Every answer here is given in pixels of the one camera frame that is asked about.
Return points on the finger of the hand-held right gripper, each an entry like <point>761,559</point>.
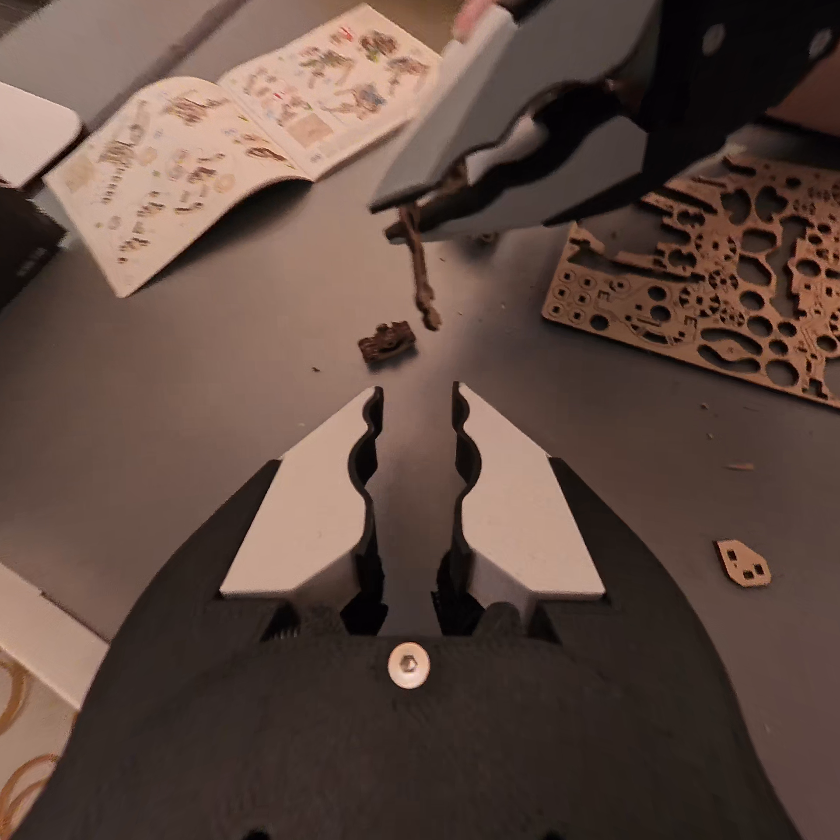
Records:
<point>590,170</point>
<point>472,98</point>

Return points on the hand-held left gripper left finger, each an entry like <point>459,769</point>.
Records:
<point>295,525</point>

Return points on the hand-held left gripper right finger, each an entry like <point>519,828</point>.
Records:
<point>531,525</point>

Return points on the dark wooden gear model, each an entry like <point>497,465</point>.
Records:
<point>401,226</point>

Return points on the wooden strip part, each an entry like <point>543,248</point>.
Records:
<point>423,282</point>

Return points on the wooden laser-cut parts sheet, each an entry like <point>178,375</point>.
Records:
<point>754,308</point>

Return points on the person's right hand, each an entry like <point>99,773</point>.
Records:
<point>472,16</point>

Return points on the small dark wooden assembly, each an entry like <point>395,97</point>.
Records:
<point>388,342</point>

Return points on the small pentagon wooden piece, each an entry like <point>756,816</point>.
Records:
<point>745,563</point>

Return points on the white cardboard box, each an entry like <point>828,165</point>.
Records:
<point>39,636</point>

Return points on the instruction booklet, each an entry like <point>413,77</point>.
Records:
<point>197,164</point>

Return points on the pile of rubber bands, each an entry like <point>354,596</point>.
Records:
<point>19,781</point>

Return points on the dark brown box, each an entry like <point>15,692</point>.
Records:
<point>23,249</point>

